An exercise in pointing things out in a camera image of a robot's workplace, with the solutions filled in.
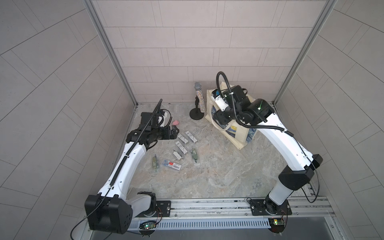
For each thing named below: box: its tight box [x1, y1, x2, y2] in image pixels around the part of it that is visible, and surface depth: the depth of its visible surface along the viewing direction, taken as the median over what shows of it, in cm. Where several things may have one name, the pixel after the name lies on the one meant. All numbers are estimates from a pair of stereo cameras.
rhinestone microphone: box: [193, 81, 206, 113], surface depth 93 cm
